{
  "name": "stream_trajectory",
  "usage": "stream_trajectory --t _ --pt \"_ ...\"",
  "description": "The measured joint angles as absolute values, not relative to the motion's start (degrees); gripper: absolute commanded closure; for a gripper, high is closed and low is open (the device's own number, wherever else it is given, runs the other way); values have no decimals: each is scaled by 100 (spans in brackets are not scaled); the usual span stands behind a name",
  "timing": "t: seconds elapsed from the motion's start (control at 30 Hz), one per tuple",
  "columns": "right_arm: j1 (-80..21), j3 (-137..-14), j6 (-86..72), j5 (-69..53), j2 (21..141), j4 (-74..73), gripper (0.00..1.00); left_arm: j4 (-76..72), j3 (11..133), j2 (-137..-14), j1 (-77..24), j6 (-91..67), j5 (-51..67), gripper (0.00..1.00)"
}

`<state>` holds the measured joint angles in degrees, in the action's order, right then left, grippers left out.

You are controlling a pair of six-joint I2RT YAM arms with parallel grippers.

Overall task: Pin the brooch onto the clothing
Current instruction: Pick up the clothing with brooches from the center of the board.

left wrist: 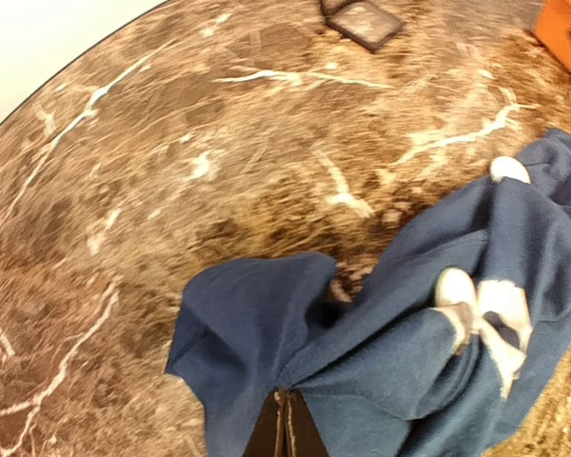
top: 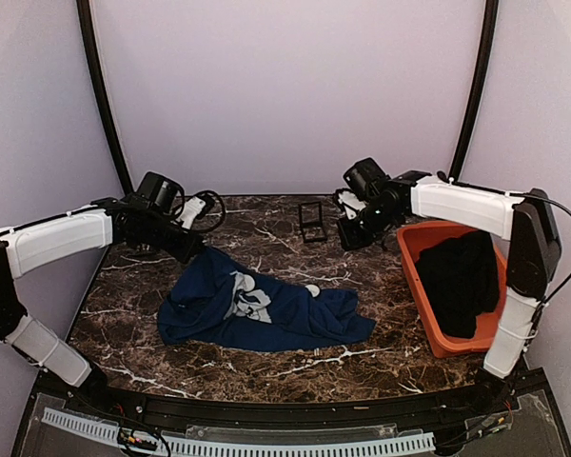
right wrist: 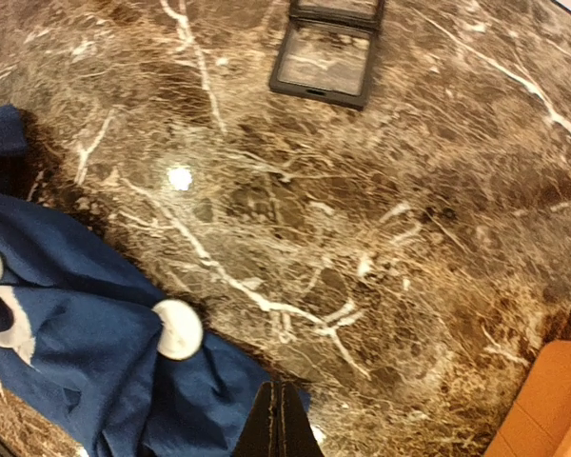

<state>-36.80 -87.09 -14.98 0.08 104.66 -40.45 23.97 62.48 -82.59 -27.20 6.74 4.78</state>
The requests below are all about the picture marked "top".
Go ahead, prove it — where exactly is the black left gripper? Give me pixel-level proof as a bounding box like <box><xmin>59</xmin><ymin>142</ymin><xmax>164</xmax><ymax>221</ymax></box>
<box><xmin>142</xmin><ymin>212</ymin><xmax>204</xmax><ymax>263</ymax></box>

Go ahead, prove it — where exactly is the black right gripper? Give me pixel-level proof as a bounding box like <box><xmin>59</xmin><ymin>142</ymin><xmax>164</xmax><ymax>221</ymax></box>
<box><xmin>337</xmin><ymin>200</ymin><xmax>400</xmax><ymax>249</ymax></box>

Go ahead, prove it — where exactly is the black brooch box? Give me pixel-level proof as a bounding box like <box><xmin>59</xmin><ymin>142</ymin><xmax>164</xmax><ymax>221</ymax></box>
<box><xmin>298</xmin><ymin>200</ymin><xmax>327</xmax><ymax>244</ymax></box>

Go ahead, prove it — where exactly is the blue printed t-shirt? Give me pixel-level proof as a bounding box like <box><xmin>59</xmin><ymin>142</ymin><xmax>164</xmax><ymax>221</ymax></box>
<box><xmin>157</xmin><ymin>248</ymin><xmax>376</xmax><ymax>352</ymax></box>

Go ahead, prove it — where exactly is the round gold white brooch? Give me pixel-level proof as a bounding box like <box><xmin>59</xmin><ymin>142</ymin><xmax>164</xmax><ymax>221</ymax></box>
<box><xmin>305</xmin><ymin>284</ymin><xmax>321</xmax><ymax>297</ymax></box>

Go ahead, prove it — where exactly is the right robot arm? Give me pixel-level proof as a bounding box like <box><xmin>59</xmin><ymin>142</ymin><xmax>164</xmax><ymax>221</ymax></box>
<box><xmin>334</xmin><ymin>157</ymin><xmax>562</xmax><ymax>379</ymax></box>

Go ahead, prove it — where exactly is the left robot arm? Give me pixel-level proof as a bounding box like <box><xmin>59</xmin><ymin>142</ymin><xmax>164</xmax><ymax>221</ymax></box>
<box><xmin>0</xmin><ymin>172</ymin><xmax>212</xmax><ymax>415</ymax></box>

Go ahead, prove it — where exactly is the orange plastic basket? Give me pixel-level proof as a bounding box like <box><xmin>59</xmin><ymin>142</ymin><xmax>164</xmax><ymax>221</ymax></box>
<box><xmin>397</xmin><ymin>221</ymin><xmax>506</xmax><ymax>358</ymax></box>

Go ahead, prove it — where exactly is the black garment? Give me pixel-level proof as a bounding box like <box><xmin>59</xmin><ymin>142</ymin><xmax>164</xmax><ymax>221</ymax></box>
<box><xmin>415</xmin><ymin>230</ymin><xmax>500</xmax><ymax>339</ymax></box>

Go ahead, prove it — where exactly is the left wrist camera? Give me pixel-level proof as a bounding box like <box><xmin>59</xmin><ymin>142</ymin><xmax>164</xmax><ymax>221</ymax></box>
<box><xmin>176</xmin><ymin>189</ymin><xmax>226</xmax><ymax>234</ymax></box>

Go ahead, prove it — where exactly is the black front rail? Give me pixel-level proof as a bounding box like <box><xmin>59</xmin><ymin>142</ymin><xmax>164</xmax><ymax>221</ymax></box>
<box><xmin>26</xmin><ymin>371</ymin><xmax>524</xmax><ymax>432</ymax></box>

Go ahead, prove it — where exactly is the white slotted cable duct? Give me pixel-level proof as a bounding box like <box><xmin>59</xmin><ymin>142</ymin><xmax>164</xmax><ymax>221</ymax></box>
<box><xmin>42</xmin><ymin>407</ymin><xmax>436</xmax><ymax>456</ymax></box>

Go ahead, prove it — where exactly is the right black frame post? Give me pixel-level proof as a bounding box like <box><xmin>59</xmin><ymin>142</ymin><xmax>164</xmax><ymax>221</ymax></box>
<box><xmin>448</xmin><ymin>0</ymin><xmax>500</xmax><ymax>180</ymax></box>

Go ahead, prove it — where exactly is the black frame post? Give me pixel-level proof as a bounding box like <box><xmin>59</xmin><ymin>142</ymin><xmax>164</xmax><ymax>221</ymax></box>
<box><xmin>448</xmin><ymin>0</ymin><xmax>500</xmax><ymax>180</ymax></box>
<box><xmin>76</xmin><ymin>0</ymin><xmax>133</xmax><ymax>194</ymax></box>

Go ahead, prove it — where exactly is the left black frame post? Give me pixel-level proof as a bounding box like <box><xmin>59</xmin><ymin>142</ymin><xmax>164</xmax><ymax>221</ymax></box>
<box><xmin>76</xmin><ymin>0</ymin><xmax>133</xmax><ymax>194</ymax></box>

